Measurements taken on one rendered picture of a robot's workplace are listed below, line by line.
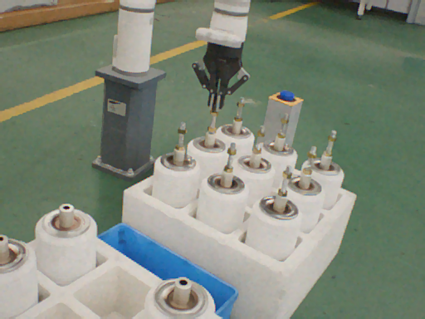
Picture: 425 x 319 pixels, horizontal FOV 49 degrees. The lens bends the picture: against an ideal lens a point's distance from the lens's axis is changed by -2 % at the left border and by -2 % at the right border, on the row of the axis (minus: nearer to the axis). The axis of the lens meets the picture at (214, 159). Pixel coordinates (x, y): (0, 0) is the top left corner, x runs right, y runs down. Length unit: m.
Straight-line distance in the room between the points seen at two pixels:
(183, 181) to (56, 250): 0.32
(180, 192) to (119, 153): 0.45
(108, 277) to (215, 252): 0.22
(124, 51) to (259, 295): 0.73
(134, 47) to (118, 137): 0.26
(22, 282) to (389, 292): 0.83
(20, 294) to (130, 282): 0.19
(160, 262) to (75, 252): 0.26
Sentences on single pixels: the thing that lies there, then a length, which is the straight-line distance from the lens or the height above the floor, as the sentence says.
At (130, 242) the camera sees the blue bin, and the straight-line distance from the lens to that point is 1.02.
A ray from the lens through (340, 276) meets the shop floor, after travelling 1.21.
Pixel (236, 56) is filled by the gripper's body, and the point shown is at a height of 0.47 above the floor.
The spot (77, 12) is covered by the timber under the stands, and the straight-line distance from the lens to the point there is 3.35.
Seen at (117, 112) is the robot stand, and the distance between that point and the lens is 1.34.
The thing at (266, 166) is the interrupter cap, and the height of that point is 0.25.
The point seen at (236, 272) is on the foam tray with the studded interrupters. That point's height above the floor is 0.13.
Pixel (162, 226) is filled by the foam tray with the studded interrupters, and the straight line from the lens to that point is 0.98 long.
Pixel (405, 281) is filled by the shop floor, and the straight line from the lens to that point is 1.28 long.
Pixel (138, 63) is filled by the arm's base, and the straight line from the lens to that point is 1.31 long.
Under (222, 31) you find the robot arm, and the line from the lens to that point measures 0.95.
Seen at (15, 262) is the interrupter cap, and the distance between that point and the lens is 0.72.
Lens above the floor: 0.72
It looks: 27 degrees down
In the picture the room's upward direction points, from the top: 10 degrees clockwise
